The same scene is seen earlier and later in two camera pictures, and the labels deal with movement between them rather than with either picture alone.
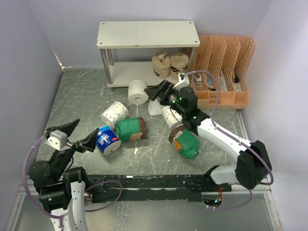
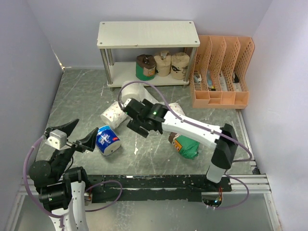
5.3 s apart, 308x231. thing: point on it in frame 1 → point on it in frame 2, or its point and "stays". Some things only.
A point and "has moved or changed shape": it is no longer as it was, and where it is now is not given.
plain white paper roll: (136, 93) has moved or changed shape
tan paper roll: (179, 64) stays
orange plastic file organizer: (225, 58) stays
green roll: (186, 143) stays
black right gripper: (162, 90) → (135, 126)
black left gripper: (87, 143) stays
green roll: (131, 129) → (145, 67)
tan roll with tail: (161, 63) stays
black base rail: (147, 187) stays
